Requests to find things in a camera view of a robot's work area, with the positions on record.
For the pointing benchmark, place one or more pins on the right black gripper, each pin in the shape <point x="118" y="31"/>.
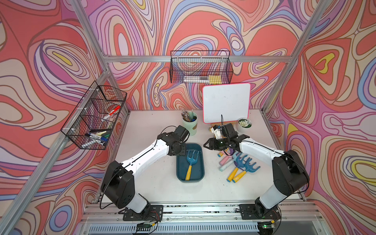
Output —
<point x="212" y="144"/>

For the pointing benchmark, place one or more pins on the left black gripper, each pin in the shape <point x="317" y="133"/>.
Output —
<point x="183" y="152"/>

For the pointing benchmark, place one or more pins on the purple rake pink handle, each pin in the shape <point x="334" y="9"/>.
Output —
<point x="226" y="158"/>

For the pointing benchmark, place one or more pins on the light blue rake white handle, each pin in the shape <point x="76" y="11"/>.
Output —
<point x="225" y="166"/>

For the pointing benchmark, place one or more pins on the teal storage box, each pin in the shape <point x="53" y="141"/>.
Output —
<point x="198" y="170"/>

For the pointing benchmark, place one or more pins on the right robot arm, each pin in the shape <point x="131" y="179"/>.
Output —
<point x="289" y="173"/>

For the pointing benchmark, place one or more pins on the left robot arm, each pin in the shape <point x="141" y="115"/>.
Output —
<point x="118" y="183"/>

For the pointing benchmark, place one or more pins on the green pen cup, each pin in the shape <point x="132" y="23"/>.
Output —
<point x="190" y="121"/>

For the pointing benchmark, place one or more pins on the pink framed whiteboard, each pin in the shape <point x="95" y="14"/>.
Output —
<point x="226" y="103"/>

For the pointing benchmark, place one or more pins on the yellow eraser in basket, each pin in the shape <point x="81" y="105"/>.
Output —
<point x="215" y="79"/>

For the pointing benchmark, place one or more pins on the red marker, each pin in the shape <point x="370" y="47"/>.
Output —
<point x="111" y="113"/>

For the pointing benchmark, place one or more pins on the blue marker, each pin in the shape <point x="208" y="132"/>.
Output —
<point x="97" y="137"/>

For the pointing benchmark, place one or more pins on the back wire basket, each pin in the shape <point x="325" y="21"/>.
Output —
<point x="194" y="66"/>

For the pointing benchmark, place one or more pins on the wire basket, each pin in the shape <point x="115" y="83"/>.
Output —
<point x="194" y="66"/>
<point x="97" y="102"/>

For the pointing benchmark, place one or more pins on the left wire basket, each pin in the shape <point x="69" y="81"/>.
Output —
<point x="97" y="102"/>

